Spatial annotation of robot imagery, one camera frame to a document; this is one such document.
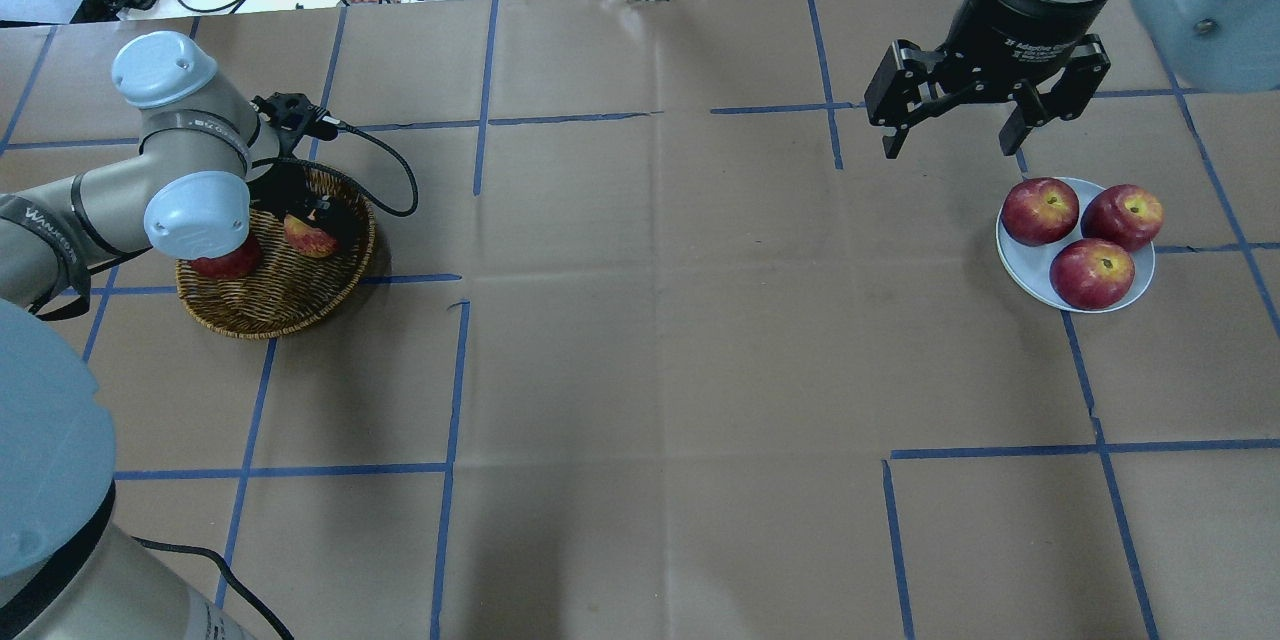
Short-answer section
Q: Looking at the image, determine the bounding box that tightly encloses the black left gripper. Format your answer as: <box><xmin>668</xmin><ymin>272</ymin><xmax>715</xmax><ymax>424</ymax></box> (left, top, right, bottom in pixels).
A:
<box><xmin>248</xmin><ymin>157</ymin><xmax>340</xmax><ymax>244</ymax></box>

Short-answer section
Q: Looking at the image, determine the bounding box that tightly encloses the red yellow apple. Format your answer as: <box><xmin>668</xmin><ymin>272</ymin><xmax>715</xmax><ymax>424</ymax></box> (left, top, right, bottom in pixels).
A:
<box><xmin>282</xmin><ymin>212</ymin><xmax>340</xmax><ymax>260</ymax></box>

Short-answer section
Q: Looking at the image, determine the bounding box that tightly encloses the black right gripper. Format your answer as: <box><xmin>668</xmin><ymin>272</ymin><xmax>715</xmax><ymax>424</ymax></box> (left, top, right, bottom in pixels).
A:
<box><xmin>864</xmin><ymin>0</ymin><xmax>1111</xmax><ymax>160</ymax></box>

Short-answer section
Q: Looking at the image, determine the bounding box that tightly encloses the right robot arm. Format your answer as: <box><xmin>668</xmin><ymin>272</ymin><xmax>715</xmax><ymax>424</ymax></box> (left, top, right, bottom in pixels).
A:
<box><xmin>864</xmin><ymin>0</ymin><xmax>1279</xmax><ymax>160</ymax></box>

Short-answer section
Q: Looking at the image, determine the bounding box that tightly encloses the red apple on plate back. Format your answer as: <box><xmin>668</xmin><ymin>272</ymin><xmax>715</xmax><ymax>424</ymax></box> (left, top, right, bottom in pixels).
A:
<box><xmin>1079</xmin><ymin>184</ymin><xmax>1165</xmax><ymax>253</ymax></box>

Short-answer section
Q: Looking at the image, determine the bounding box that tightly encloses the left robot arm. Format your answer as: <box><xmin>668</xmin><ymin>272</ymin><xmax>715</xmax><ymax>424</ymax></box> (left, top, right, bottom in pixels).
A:
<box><xmin>3</xmin><ymin>29</ymin><xmax>291</xmax><ymax>639</ymax></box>

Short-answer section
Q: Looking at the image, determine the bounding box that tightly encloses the red apple on plate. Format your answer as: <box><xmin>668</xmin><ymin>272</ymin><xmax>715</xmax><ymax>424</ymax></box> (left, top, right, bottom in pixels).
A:
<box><xmin>1050</xmin><ymin>238</ymin><xmax>1137</xmax><ymax>311</ymax></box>
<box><xmin>1079</xmin><ymin>184</ymin><xmax>1165</xmax><ymax>253</ymax></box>
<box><xmin>998</xmin><ymin>178</ymin><xmax>1080</xmax><ymax>247</ymax></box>

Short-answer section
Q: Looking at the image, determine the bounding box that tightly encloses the red apple in basket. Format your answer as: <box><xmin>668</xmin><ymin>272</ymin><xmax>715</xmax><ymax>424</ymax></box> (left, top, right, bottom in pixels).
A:
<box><xmin>188</xmin><ymin>230</ymin><xmax>264</xmax><ymax>280</ymax></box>

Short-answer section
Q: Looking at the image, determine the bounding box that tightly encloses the black camera cable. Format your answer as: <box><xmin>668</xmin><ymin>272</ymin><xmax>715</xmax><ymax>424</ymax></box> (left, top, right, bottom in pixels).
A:
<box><xmin>262</xmin><ymin>120</ymin><xmax>420</xmax><ymax>218</ymax></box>

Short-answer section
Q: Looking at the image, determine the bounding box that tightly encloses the red apple on plate front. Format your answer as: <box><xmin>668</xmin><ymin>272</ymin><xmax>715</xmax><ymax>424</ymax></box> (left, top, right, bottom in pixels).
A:
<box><xmin>1050</xmin><ymin>238</ymin><xmax>1137</xmax><ymax>311</ymax></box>

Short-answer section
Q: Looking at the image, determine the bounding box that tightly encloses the woven wicker basket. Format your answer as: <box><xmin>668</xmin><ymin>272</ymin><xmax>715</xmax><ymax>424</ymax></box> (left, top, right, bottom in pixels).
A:
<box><xmin>175</xmin><ymin>172</ymin><xmax>378</xmax><ymax>339</ymax></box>

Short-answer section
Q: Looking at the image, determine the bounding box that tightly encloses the light blue plate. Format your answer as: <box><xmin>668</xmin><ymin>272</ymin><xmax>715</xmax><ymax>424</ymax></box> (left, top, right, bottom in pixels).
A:
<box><xmin>995</xmin><ymin>178</ymin><xmax>1165</xmax><ymax>314</ymax></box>

